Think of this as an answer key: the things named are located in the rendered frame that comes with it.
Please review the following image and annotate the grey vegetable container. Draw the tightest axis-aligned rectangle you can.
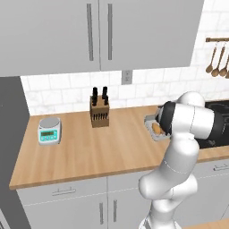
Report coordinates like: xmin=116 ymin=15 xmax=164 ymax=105
xmin=143 ymin=113 xmax=172 ymax=142

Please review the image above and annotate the orange sweet potato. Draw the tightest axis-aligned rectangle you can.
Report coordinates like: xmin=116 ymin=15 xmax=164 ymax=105
xmin=151 ymin=122 xmax=164 ymax=136

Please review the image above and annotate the wooden knife block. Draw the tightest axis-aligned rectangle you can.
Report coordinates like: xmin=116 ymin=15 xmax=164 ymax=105
xmin=89 ymin=95 xmax=111 ymax=129

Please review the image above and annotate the grey drawer front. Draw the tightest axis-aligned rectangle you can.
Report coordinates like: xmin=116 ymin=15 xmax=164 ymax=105
xmin=195 ymin=158 xmax=229 ymax=181
xmin=15 ymin=176 xmax=109 ymax=208
xmin=106 ymin=169 xmax=157 ymax=193

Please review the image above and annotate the white teal kitchen scale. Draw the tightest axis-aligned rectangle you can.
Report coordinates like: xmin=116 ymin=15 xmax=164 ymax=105
xmin=37 ymin=116 xmax=63 ymax=147

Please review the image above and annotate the grey base cupboard door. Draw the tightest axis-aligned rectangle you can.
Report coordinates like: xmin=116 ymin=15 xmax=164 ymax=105
xmin=22 ymin=192 xmax=109 ymax=229
xmin=106 ymin=187 xmax=154 ymax=229

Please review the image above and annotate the black hob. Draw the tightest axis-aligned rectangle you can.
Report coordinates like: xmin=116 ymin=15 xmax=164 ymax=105
xmin=204 ymin=100 xmax=229 ymax=149

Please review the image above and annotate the wooden hanging spoon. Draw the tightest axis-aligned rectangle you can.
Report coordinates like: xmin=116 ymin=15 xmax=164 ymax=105
xmin=219 ymin=44 xmax=229 ymax=80
xmin=210 ymin=41 xmax=226 ymax=78
xmin=205 ymin=41 xmax=218 ymax=74

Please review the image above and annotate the dark grey fridge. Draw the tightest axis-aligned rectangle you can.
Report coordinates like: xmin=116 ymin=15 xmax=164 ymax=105
xmin=0 ymin=75 xmax=32 ymax=229

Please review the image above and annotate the black knife handle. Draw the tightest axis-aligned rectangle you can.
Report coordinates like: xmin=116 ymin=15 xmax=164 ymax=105
xmin=91 ymin=86 xmax=99 ymax=107
xmin=101 ymin=86 xmax=109 ymax=106

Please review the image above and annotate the grey wall socket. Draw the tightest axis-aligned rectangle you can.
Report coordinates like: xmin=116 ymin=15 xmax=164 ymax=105
xmin=121 ymin=69 xmax=133 ymax=86

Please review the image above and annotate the grey wall cupboard door handle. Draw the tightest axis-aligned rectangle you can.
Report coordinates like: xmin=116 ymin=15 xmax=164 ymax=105
xmin=106 ymin=3 xmax=114 ymax=62
xmin=86 ymin=3 xmax=95 ymax=63

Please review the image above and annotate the grey wall cupboard door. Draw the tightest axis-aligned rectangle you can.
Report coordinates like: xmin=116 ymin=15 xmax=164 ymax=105
xmin=98 ymin=0 xmax=206 ymax=72
xmin=0 ymin=0 xmax=101 ymax=78

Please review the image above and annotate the grey drawer handle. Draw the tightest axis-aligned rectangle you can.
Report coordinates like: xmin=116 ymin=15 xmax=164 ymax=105
xmin=213 ymin=163 xmax=229 ymax=172
xmin=51 ymin=186 xmax=77 ymax=197

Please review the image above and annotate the grey base cupboard door handle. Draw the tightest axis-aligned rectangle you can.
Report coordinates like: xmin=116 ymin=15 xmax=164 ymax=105
xmin=98 ymin=202 xmax=105 ymax=225
xmin=112 ymin=199 xmax=118 ymax=224

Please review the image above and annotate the wooden hanging rail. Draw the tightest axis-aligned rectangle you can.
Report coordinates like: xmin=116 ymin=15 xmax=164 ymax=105
xmin=205 ymin=37 xmax=229 ymax=43

